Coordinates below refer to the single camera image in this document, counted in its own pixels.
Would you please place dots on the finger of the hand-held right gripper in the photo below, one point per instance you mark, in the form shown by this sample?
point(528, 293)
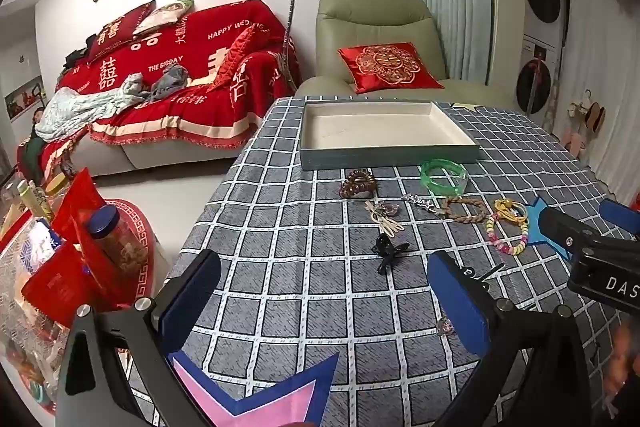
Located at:
point(622, 218)
point(565, 232)

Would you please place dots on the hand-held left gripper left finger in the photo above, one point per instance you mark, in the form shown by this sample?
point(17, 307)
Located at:
point(192, 302)

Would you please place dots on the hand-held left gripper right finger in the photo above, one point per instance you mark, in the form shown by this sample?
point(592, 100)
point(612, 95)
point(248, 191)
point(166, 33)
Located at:
point(460, 302)

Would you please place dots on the black hair clip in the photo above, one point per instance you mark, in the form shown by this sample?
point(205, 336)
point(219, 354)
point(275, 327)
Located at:
point(387, 249)

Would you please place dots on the green translucent bangle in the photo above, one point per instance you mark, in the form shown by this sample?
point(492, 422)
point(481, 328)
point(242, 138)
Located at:
point(431, 187)

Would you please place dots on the grey tray with white inside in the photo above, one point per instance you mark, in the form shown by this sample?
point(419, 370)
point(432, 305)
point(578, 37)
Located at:
point(380, 127)

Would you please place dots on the blue star sticker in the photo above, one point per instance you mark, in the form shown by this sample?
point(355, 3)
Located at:
point(537, 227)

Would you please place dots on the black hairpin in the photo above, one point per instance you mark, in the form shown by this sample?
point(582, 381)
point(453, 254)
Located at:
point(492, 272)

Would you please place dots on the jar with blue lid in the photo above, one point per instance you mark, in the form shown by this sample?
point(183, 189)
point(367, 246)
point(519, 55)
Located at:
point(115, 237)

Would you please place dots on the pink star sticker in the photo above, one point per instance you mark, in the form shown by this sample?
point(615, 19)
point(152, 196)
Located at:
point(240, 402)

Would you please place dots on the grey checkered tablecloth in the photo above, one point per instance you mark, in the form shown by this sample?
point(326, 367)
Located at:
point(310, 267)

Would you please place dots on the red packet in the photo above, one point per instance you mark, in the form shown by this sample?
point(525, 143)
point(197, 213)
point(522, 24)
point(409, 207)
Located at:
point(57, 287)
point(80, 207)

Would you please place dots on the light grey sofa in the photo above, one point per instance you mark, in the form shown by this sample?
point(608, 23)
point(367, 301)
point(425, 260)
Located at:
point(175, 154)

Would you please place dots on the yellow star sticker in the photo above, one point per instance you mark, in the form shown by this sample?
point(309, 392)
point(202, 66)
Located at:
point(465, 106)

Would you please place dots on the grey clothes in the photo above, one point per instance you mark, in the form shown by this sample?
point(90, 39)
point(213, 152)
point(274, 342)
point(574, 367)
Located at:
point(170, 82)

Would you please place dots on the light green blanket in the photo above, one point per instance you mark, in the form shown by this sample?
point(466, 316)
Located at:
point(75, 109)

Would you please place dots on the red embroidered cushion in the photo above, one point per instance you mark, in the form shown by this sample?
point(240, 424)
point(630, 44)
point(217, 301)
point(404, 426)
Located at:
point(390, 66)

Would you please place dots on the red satin cushion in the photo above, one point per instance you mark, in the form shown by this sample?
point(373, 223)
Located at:
point(235, 57)

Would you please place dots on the red printed sofa blanket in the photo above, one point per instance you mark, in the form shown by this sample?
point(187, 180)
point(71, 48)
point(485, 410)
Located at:
point(200, 52)

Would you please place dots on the red printed cushion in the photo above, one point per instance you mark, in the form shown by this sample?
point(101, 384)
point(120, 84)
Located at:
point(122, 27)

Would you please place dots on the beige armchair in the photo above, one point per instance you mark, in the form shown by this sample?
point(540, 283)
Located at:
point(375, 19)

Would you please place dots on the white and green cushion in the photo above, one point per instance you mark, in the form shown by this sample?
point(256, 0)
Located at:
point(162, 16)

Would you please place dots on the metal pole stand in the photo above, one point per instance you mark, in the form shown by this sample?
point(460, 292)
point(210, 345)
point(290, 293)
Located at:
point(292, 7)

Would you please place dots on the hanging wall ornaments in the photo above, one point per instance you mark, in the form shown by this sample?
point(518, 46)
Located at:
point(592, 117)

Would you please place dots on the wall poster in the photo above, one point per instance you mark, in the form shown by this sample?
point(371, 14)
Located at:
point(22, 99)

